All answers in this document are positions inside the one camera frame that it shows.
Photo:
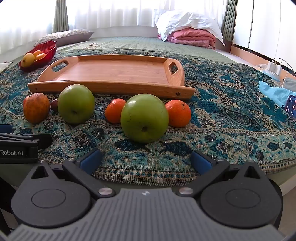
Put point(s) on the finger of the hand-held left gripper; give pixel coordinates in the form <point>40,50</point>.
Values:
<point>44,141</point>
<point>5,128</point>

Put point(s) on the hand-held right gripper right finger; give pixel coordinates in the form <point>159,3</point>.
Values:
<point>201,162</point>

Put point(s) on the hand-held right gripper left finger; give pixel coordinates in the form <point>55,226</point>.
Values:
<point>89,162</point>

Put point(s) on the large reddish orange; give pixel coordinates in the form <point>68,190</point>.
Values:
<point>36,107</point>

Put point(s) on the green apple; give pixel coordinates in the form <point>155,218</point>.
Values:
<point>76,103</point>
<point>144,118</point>

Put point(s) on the dark red date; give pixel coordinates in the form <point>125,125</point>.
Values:
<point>54,105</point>

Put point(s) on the teal paisley blanket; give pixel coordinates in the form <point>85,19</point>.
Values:
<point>231,120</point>

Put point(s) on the white paper sheet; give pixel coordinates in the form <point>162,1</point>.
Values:
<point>5,67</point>

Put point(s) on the yellow lemon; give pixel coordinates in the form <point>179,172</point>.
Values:
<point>27,59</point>

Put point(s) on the red glass bowl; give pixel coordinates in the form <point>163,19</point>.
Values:
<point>47,49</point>

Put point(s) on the light blue cloth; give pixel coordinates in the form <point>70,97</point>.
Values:
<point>270,91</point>

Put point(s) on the smartphone with lit screen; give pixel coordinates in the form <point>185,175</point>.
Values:
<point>291,106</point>

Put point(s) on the patterned grey pillow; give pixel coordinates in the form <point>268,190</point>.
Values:
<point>62,34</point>

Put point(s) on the grey pouch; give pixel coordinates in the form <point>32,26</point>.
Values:
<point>290,83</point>

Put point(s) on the white charger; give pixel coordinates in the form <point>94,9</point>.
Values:
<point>275,67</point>

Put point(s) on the green curtain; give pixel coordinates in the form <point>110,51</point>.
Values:
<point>60,16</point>
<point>229,18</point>

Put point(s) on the folded pink blanket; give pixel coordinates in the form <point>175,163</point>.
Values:
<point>194,36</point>

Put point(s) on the green quilted bedspread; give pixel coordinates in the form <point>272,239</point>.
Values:
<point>143,44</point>

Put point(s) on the grey bed headboard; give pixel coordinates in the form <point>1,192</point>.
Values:
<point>129,31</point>

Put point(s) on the white sheer curtain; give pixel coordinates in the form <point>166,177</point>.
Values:
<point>111,11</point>

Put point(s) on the white wardrobe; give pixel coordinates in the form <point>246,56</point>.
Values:
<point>266,25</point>

